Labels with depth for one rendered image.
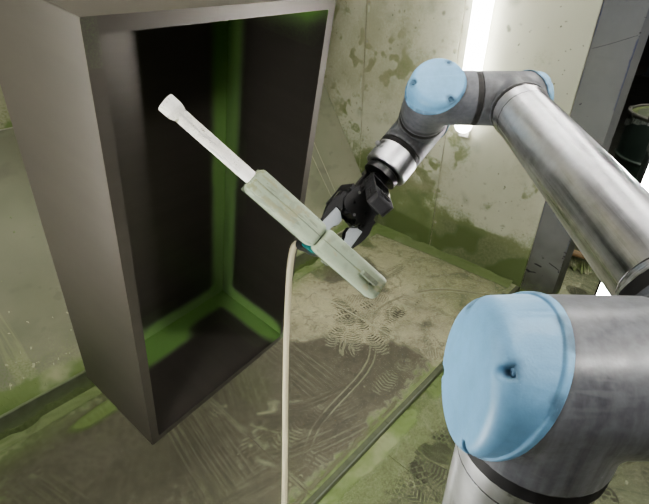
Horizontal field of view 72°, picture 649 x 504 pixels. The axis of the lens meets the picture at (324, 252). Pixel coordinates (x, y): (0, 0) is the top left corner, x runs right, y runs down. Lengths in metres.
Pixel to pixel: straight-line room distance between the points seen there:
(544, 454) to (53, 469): 2.01
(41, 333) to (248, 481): 1.09
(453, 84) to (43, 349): 1.98
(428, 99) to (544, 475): 0.58
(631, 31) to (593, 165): 1.93
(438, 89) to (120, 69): 0.77
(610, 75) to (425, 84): 1.80
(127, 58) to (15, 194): 1.26
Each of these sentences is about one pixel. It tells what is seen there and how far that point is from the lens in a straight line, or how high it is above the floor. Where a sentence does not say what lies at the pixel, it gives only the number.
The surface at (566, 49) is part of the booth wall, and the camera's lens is 2.57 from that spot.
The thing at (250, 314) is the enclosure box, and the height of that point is 0.50.
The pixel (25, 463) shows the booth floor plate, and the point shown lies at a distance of 2.28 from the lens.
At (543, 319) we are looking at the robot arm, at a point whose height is 1.49.
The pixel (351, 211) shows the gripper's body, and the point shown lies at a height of 1.31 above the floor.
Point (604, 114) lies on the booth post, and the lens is 2.55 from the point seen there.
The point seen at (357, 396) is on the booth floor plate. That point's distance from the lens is 2.15.
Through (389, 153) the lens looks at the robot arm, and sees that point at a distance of 0.87.
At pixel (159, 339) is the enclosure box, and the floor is 0.52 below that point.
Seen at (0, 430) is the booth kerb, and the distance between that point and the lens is 2.36.
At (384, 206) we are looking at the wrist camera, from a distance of 0.78.
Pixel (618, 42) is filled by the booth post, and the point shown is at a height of 1.42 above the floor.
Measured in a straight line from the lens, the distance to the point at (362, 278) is 0.81.
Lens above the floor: 1.68
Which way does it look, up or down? 32 degrees down
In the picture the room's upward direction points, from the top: straight up
